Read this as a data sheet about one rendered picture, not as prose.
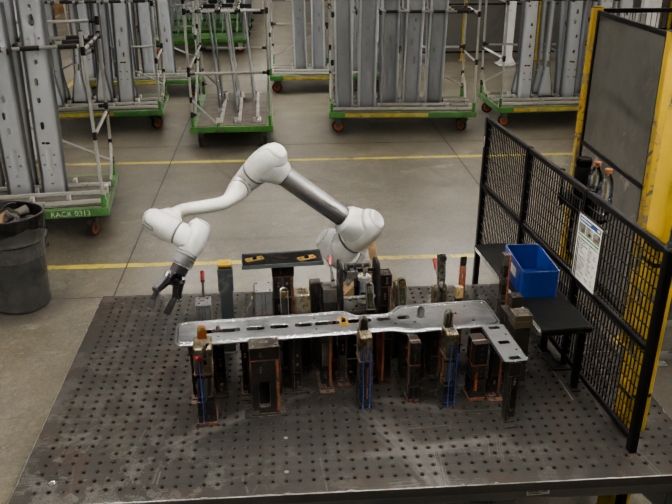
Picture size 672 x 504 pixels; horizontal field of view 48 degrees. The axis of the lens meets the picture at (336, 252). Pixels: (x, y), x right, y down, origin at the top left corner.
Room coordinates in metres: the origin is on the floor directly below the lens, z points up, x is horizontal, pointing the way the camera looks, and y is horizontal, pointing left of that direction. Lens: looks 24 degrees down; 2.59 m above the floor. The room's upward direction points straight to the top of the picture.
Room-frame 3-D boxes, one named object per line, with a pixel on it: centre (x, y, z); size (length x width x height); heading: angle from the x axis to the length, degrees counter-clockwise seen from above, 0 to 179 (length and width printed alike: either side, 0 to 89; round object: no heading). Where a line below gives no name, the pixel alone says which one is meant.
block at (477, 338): (2.72, -0.59, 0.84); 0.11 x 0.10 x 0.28; 8
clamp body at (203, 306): (2.90, 0.58, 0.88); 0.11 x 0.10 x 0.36; 8
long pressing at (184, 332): (2.81, -0.01, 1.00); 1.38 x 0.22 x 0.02; 98
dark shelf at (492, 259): (3.15, -0.89, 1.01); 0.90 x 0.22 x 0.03; 8
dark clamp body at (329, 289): (3.01, 0.03, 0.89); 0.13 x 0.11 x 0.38; 8
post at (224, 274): (3.08, 0.50, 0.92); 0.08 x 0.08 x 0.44; 8
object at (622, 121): (4.93, -1.88, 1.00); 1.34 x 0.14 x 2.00; 4
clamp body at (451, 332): (2.68, -0.47, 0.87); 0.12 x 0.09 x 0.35; 8
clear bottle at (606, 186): (2.99, -1.13, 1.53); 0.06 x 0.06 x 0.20
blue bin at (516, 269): (3.14, -0.89, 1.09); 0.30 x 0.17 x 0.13; 3
